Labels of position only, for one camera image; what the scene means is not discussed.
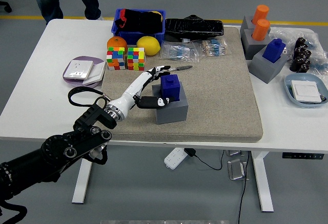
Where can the clear plastic bags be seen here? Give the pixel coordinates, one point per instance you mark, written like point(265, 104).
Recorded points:
point(320, 55)

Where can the black and red cloth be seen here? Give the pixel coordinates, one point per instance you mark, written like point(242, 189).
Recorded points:
point(143, 20)

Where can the grey-brown mat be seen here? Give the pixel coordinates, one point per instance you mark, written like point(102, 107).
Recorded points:
point(217, 93)

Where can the yellow item in bin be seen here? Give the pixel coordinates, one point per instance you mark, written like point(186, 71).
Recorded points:
point(161, 17)

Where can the bag of brown resistors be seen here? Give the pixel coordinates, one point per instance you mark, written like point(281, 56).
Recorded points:
point(214, 47)

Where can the colourful puzzle cube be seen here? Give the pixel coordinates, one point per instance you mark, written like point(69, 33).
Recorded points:
point(135, 58)
point(115, 58)

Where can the white table leg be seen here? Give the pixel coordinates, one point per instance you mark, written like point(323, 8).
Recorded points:
point(264, 188)
point(82, 185)

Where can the orange fruit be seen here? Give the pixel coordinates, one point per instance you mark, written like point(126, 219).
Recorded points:
point(116, 42)

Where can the blue plastic bin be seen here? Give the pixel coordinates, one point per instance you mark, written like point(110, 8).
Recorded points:
point(128, 38)

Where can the green circuit board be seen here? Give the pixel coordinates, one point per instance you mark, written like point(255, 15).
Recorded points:
point(323, 98)

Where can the black chair base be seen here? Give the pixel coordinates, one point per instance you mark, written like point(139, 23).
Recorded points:
point(6, 7)

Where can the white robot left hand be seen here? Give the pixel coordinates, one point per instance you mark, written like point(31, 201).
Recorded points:
point(130, 93)

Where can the white power strip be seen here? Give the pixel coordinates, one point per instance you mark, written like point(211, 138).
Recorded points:
point(175, 157)

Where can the white wall socket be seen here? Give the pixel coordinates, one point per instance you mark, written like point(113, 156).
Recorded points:
point(77, 67)

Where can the yellow lemon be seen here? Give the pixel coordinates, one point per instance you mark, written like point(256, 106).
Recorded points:
point(148, 45)

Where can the white switch panel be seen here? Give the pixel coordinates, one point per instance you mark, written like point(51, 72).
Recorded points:
point(98, 71)
point(306, 90)

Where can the black pen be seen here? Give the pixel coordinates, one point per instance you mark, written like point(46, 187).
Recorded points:
point(183, 67)

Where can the metal floor bracket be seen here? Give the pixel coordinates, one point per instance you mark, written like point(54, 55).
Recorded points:
point(234, 153)
point(237, 170)

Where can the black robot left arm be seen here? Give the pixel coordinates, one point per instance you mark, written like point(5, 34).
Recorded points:
point(77, 142)

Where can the purple plate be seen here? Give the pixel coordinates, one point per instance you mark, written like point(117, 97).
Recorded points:
point(69, 81)

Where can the bag of blue resistors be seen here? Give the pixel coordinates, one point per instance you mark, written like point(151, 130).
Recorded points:
point(179, 51)

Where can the orange cylinder seal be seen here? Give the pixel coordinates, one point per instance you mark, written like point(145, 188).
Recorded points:
point(261, 30)
point(261, 12)

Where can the black table control panel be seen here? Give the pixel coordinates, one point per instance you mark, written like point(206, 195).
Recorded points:
point(302, 155)

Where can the blue square seal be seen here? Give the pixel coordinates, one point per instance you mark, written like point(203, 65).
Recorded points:
point(274, 51)
point(171, 85)

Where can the grey square seal holder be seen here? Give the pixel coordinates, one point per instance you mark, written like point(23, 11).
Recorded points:
point(264, 70)
point(174, 113)

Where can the light blue tray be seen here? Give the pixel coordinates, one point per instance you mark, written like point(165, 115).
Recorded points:
point(289, 90)

